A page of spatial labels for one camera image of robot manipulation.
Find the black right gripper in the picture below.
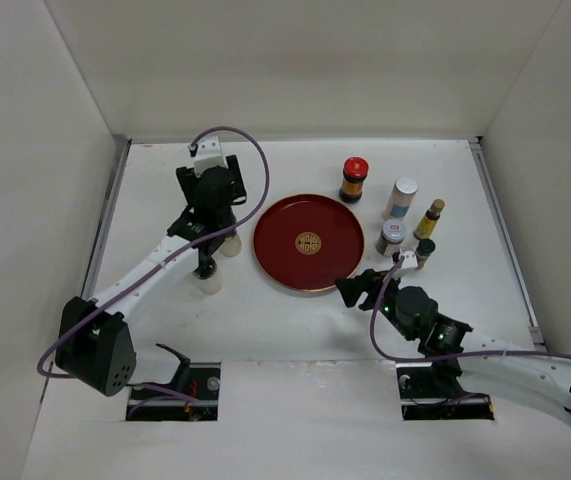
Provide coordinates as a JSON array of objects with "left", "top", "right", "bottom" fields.
[{"left": 334, "top": 267, "right": 416, "bottom": 341}]

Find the glass shaker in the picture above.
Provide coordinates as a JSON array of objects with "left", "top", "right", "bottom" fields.
[
  {"left": 193, "top": 260, "right": 223, "bottom": 295},
  {"left": 218, "top": 230, "right": 242, "bottom": 257}
]

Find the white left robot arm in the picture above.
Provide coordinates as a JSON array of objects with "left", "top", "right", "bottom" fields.
[{"left": 52, "top": 154, "right": 247, "bottom": 399}]

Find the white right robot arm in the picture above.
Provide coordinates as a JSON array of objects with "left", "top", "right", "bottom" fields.
[{"left": 335, "top": 269, "right": 571, "bottom": 427}]

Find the grey lid spice jar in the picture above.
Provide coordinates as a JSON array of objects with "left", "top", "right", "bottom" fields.
[{"left": 375, "top": 219, "right": 407, "bottom": 257}]

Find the red round tray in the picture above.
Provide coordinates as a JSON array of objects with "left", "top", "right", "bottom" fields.
[{"left": 252, "top": 194, "right": 365, "bottom": 292}]

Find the small dark pepper bottle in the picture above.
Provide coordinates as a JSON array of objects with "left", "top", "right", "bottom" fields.
[{"left": 414, "top": 238, "right": 436, "bottom": 270}]

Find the yellow label oil bottle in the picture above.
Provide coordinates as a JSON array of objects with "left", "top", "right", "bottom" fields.
[{"left": 413, "top": 199, "right": 445, "bottom": 240}]

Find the white tall canister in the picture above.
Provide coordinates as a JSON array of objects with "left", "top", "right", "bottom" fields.
[{"left": 383, "top": 176, "right": 418, "bottom": 220}]

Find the red lid sauce jar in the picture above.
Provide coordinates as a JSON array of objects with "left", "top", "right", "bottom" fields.
[{"left": 339, "top": 157, "right": 369, "bottom": 203}]

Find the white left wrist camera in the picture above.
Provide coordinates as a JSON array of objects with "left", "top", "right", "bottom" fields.
[{"left": 188, "top": 135, "right": 226, "bottom": 177}]

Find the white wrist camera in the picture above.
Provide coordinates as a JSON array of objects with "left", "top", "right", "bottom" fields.
[
  {"left": 188, "top": 135, "right": 226, "bottom": 177},
  {"left": 392, "top": 250, "right": 418, "bottom": 275}
]

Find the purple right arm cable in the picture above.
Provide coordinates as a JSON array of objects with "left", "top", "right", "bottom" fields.
[{"left": 369, "top": 252, "right": 571, "bottom": 371}]

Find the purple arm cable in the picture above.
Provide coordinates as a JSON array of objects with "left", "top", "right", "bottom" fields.
[
  {"left": 369, "top": 252, "right": 571, "bottom": 371},
  {"left": 37, "top": 125, "right": 272, "bottom": 421}
]

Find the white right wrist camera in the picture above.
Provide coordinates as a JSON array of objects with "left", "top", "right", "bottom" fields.
[{"left": 392, "top": 250, "right": 418, "bottom": 275}]

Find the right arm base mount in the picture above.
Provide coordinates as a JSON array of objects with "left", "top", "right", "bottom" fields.
[{"left": 396, "top": 364, "right": 494, "bottom": 421}]

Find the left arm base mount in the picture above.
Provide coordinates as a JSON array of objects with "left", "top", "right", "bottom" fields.
[{"left": 125, "top": 344, "right": 222, "bottom": 422}]

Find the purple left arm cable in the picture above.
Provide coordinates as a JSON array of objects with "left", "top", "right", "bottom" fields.
[{"left": 37, "top": 125, "right": 272, "bottom": 421}]

